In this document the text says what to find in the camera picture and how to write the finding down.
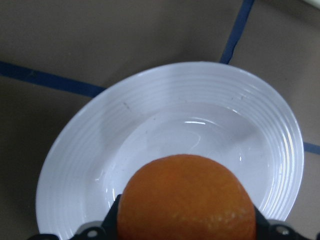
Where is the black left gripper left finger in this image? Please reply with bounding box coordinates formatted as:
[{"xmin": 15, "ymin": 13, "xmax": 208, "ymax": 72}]
[{"xmin": 74, "ymin": 194, "xmax": 122, "ymax": 240}]

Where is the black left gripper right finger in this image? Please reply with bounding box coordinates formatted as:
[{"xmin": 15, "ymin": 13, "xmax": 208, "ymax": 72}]
[{"xmin": 254, "ymin": 206, "xmax": 308, "ymax": 240}]

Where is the orange fruit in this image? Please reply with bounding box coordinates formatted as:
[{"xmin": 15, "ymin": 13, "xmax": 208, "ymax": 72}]
[{"xmin": 117, "ymin": 154, "xmax": 257, "ymax": 240}]

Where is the white ceramic plate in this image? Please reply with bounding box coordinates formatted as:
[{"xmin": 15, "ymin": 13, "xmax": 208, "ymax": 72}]
[{"xmin": 35, "ymin": 62, "xmax": 304, "ymax": 240}]

